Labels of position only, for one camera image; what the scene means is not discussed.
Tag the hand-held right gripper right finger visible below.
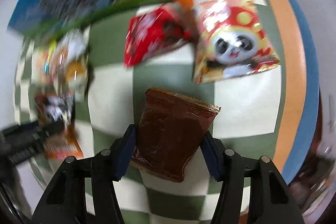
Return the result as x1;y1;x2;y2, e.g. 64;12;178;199
201;132;305;224

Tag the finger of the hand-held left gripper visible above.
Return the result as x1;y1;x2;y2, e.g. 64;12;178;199
26;120;67;142

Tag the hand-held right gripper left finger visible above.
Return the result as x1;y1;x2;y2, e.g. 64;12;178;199
31;124;137;224

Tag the orange panda snack packet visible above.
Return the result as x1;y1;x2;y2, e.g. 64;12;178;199
168;0;281;83
34;90;84;160

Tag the brown snack packet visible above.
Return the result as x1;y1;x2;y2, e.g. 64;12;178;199
130;88;221;183

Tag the red snack packet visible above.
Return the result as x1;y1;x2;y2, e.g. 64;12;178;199
123;2;196;68

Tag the green white checkered mat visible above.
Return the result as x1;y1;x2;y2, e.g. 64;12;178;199
13;0;307;224

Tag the beige snack packet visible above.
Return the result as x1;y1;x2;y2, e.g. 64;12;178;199
56;30;90;101

